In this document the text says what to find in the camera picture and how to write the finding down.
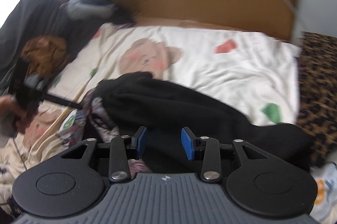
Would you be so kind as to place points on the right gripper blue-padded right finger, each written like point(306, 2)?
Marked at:
point(205, 149)

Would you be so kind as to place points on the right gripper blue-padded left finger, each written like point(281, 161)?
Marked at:
point(122, 149)

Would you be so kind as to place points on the black knit garment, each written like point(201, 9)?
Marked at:
point(164, 108)

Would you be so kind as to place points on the person's left hand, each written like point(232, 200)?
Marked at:
point(11, 113)

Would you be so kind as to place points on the brown plush toy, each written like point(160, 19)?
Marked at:
point(47, 55)

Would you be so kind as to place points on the dark grey pillow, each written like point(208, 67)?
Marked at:
point(34, 18)

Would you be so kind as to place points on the grey plush toy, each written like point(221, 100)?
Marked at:
point(80, 10)

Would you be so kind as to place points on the cream bear print bedsheet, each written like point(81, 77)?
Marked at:
point(251, 72)

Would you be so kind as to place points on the white cartoon print cloth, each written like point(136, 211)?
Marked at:
point(324, 210)

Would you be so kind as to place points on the leopard print fabric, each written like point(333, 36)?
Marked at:
point(317, 82)

